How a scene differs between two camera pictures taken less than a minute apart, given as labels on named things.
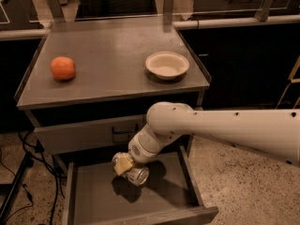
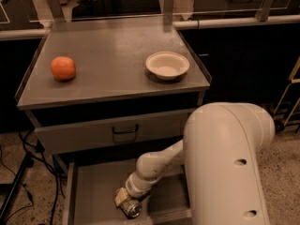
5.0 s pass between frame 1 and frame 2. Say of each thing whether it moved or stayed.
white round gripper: moved
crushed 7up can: moved
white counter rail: stayed
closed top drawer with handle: stayed
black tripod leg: stayed
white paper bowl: stayed
